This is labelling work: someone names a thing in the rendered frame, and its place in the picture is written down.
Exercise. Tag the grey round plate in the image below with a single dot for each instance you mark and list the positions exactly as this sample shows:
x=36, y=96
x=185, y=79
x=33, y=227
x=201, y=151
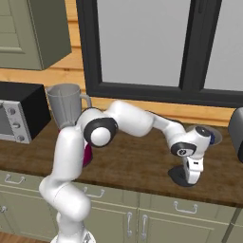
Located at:
x=216, y=134

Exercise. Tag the olive green cupboard door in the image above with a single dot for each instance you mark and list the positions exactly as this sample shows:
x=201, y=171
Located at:
x=107, y=224
x=183, y=231
x=22, y=215

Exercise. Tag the black and silver microwave oven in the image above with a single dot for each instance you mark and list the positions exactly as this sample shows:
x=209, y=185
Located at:
x=22, y=110

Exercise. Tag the blender with magenta base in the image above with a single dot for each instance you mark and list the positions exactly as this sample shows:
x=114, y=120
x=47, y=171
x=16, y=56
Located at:
x=65, y=102

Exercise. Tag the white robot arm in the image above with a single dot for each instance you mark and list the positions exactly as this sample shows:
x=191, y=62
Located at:
x=129, y=118

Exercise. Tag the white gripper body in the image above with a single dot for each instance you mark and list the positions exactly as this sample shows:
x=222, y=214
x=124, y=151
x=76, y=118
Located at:
x=194, y=176

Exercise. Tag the olive green drawer front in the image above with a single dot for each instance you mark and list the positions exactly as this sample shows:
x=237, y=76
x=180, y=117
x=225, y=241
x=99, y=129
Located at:
x=31, y=182
x=117, y=197
x=158, y=205

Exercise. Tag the olive green wall cupboard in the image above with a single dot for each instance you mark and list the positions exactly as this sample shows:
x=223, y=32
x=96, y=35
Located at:
x=28, y=31

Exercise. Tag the dark grey appliance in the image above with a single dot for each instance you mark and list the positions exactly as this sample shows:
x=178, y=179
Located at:
x=237, y=134

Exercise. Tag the dark framed window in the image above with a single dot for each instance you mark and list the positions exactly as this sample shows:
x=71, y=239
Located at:
x=142, y=44

